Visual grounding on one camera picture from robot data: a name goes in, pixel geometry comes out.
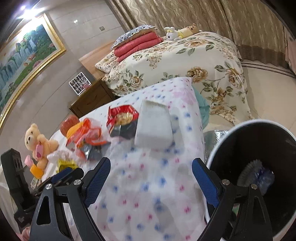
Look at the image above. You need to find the folded red blanket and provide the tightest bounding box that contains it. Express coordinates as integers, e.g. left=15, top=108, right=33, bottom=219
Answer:
left=114, top=32, right=163, bottom=62

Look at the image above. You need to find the red apple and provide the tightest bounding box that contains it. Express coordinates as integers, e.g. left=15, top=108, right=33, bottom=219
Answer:
left=60, top=114, right=80, bottom=137

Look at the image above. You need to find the framed landscape painting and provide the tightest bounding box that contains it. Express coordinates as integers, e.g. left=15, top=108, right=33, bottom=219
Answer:
left=1, top=14, right=66, bottom=125

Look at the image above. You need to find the blue dotted pillow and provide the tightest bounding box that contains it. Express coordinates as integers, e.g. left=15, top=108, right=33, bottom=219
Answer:
left=111, top=25, right=156, bottom=50

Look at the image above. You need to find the orange foam fruit net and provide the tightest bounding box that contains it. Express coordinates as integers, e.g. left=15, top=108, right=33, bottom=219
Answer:
left=66, top=121, right=83, bottom=139

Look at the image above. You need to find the red snack wrapper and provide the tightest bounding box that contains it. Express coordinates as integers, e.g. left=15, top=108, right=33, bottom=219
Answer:
left=106, top=105, right=139, bottom=140

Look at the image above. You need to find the white rabbit plush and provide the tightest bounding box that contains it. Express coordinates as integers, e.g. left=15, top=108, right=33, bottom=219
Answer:
left=164, top=27, right=179, bottom=41

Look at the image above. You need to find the yellow wrapper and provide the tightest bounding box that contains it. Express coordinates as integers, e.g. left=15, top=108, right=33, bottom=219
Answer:
left=56, top=159, right=78, bottom=173

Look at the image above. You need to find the beige teddy bear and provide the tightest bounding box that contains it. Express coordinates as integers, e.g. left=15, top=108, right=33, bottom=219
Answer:
left=25, top=123, right=59, bottom=170

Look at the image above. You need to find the photo collage frame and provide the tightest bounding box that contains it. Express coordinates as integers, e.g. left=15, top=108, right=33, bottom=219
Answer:
left=69, top=72, right=91, bottom=96

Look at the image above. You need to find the wooden nightstand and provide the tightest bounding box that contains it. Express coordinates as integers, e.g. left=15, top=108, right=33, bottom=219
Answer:
left=69, top=78, right=119, bottom=118

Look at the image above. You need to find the floral quilt bed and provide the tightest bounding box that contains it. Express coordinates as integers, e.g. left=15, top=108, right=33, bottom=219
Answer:
left=102, top=32, right=253, bottom=125

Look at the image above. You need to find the white round trash bin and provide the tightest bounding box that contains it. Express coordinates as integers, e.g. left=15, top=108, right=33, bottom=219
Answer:
left=206, top=119, right=295, bottom=240

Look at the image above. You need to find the white foam block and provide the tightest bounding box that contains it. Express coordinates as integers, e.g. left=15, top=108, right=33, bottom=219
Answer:
left=134, top=100, right=173, bottom=149

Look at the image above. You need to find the white tissue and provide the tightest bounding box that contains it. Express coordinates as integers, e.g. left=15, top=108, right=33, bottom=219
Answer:
left=47, top=150, right=72, bottom=164

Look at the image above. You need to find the orange plastic snack bag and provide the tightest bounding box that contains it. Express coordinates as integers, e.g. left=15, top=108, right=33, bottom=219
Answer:
left=65, top=118, right=109, bottom=161

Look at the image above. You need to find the floral pillow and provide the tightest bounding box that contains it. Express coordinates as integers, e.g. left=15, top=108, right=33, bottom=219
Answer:
left=95, top=50, right=119, bottom=74

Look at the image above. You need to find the wooden headboard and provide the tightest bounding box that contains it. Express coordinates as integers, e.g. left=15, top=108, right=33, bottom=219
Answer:
left=79, top=42, right=113, bottom=80

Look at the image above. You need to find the yellow bear plush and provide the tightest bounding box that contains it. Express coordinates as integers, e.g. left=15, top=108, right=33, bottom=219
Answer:
left=178, top=24, right=202, bottom=39

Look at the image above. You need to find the beige patterned curtain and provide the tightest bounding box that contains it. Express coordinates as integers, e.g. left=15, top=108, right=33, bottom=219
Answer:
left=107, top=0, right=288, bottom=68

